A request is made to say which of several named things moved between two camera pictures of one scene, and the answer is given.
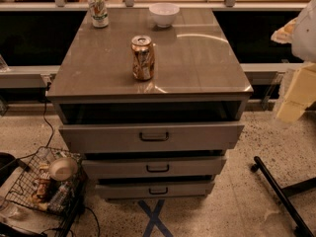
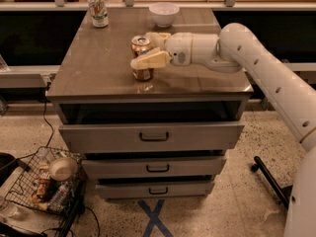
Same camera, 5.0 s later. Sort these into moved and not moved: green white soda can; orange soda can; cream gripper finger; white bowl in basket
Moved: cream gripper finger
Not moved: white bowl in basket; orange soda can; green white soda can
